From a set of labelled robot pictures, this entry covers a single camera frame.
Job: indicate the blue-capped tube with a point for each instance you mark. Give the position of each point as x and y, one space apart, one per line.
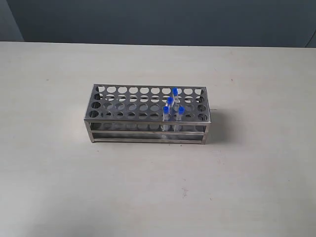
169 103
166 117
178 118
175 95

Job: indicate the stainless steel test tube rack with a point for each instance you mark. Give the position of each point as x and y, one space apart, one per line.
133 113

